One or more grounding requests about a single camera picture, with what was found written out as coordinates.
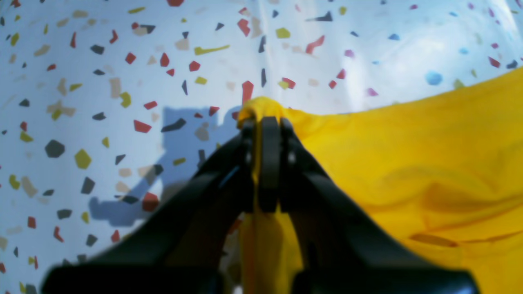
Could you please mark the yellow T-shirt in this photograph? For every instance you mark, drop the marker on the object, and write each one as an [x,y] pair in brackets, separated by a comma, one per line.
[442,175]

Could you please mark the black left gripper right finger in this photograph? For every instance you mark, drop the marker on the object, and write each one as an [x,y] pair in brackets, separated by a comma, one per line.
[342,249]

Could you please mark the terrazzo patterned table cloth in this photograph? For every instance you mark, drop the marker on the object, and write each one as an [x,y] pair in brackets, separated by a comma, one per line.
[109,106]

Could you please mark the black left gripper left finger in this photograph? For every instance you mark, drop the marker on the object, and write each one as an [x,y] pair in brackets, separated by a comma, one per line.
[178,250]

